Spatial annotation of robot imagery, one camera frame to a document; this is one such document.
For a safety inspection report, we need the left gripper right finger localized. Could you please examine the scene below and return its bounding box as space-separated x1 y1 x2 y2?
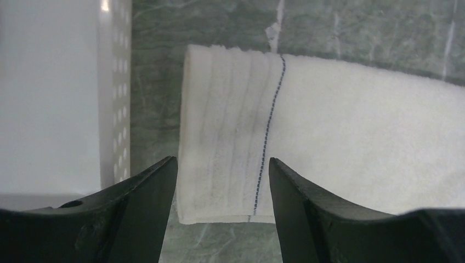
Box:
269 158 464 262

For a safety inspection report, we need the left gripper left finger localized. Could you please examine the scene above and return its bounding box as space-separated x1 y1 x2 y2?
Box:
1 156 178 262

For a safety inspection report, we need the white plastic basket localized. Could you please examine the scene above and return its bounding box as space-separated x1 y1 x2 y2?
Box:
1 1 132 210

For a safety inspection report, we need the cream white towel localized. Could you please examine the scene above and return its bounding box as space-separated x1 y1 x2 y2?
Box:
176 44 464 225

